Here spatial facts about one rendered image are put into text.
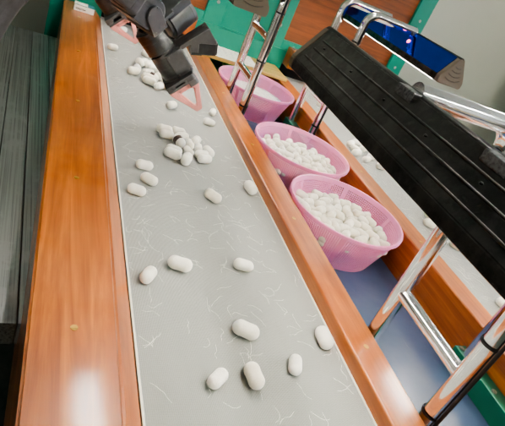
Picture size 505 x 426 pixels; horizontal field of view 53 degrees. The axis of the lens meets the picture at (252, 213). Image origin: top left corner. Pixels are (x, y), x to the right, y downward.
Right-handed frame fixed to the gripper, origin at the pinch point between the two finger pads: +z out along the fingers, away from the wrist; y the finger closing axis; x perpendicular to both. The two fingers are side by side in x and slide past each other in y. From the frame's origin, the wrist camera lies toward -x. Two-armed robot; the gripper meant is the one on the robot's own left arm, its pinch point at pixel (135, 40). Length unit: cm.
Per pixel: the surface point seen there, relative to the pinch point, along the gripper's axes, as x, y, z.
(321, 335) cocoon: -8, -97, 19
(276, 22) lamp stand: -34.0, -14.6, 10.8
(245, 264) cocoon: -3, -83, 13
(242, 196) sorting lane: -6, -59, 19
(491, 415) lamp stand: -25, -106, 49
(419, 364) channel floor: -19, -95, 45
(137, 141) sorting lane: 6.7, -45.3, 3.9
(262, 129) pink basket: -17.1, -23.7, 30.2
